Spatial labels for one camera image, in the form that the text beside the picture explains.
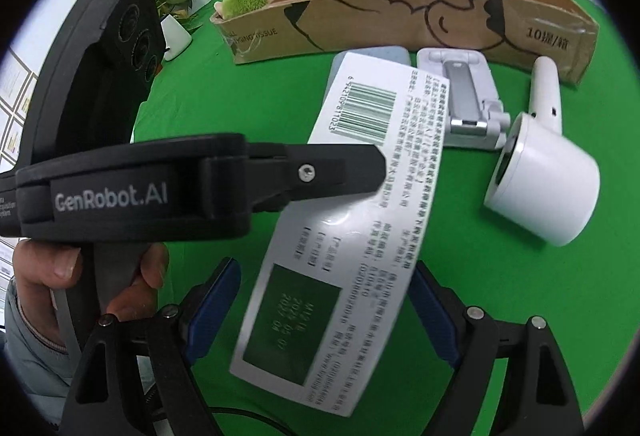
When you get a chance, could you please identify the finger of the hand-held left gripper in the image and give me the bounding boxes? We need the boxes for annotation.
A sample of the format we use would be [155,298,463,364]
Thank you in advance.
[248,142,387,213]

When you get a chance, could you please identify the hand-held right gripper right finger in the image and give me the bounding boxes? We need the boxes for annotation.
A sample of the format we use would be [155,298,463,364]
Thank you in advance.
[410,261,586,436]

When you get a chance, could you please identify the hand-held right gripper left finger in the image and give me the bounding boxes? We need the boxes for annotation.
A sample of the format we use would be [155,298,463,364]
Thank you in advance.
[60,257,241,436]

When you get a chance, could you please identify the white and green carton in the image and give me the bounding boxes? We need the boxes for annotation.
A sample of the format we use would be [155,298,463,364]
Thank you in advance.
[229,50,453,417]

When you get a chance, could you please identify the light blue phone case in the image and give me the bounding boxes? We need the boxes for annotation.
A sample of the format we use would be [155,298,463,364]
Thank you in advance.
[327,45,411,107]

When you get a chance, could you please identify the large cardboard box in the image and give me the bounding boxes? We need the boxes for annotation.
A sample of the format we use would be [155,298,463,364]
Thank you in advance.
[210,0,599,87]

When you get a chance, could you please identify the white folding phone stand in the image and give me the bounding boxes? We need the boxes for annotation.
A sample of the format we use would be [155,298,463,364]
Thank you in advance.
[416,47,512,151]

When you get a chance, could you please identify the person's left forearm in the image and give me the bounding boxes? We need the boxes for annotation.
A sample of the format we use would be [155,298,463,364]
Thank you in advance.
[0,276,81,392]

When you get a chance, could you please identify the person's left hand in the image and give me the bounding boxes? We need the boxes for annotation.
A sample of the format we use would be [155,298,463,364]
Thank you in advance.
[14,240,168,332]

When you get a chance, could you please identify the white enamel mug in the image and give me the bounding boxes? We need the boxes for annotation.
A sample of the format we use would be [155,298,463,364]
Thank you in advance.
[160,14,194,62]

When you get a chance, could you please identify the black cable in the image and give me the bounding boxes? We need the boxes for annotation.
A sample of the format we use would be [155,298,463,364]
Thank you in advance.
[210,408,301,436]

